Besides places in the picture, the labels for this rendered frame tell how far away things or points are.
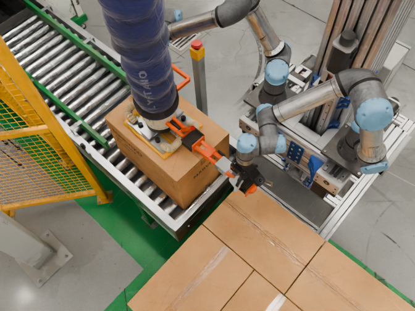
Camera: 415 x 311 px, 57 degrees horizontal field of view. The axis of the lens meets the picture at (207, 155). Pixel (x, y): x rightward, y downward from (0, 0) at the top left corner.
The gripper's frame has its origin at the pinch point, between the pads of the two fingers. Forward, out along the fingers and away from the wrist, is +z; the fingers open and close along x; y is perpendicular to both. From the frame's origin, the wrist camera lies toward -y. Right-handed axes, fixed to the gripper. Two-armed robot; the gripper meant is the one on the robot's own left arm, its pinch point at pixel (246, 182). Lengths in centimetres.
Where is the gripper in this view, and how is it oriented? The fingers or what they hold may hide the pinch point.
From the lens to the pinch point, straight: 177.6
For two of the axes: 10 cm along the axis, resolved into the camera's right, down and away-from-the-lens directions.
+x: -7.0, 6.4, -3.2
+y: -7.1, -6.0, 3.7
